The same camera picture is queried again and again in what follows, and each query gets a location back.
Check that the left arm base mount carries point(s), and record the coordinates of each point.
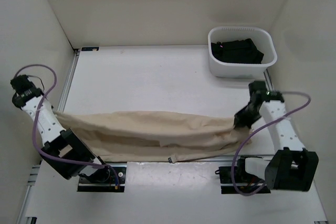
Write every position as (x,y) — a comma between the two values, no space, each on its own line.
(111,182)

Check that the white plastic basket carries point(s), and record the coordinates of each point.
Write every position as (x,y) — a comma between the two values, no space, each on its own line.
(262,40)

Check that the beige trousers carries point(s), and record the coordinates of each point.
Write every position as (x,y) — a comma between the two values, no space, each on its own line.
(155,136)

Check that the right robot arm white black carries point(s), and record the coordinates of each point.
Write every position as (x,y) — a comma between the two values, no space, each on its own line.
(292,167)

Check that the black trousers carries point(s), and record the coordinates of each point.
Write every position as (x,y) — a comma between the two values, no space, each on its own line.
(237,51)

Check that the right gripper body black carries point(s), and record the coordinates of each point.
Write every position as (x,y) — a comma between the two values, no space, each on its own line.
(247,116)

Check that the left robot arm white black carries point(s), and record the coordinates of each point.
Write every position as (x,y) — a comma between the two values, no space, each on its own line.
(56,140)

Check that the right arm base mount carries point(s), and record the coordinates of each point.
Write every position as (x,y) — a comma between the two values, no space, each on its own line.
(246,183)

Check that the black corner bracket label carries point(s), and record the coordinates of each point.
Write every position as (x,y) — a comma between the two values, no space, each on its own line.
(89,48)

